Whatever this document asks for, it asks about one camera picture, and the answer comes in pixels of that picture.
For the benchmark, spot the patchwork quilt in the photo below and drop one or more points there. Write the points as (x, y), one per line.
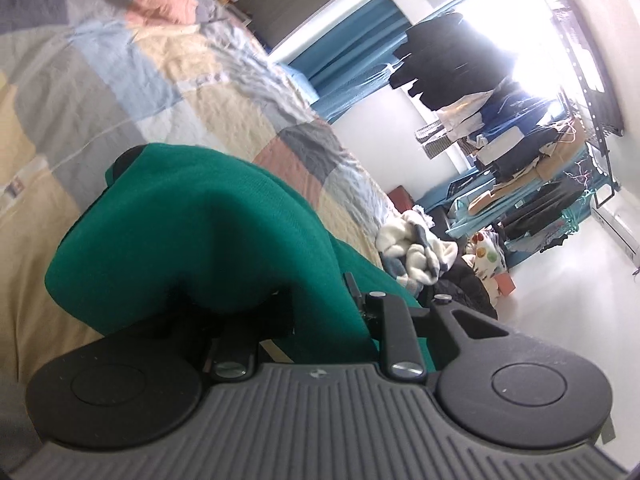
(150, 85)

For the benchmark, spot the black hanging clothes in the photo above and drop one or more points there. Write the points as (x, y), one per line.
(450, 60)

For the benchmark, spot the white air conditioner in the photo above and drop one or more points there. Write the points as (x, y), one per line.
(617, 227)

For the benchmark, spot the pink box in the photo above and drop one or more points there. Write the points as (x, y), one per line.
(506, 285)

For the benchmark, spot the striped hanging cloth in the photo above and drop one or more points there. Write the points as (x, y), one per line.
(437, 146)

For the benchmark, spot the blue curtain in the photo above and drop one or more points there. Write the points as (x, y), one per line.
(350, 55)

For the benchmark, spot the polka dot pillow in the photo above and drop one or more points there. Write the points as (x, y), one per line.
(487, 255)

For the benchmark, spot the dark red box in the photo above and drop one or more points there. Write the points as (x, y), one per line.
(401, 199)

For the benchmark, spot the green hoodie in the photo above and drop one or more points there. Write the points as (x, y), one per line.
(200, 240)

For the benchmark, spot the white grey fleece blanket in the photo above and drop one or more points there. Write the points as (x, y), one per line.
(420, 255)

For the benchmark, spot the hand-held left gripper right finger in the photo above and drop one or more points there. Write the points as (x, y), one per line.
(352, 292)

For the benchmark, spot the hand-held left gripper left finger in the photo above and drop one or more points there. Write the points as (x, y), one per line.
(235, 352)

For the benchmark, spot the light blue pillow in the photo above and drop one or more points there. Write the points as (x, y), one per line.
(300, 80)

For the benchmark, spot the black puffer jacket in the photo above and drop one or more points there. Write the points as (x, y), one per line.
(460, 290)

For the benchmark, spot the loaded clothes rack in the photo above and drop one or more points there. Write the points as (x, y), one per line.
(525, 160)

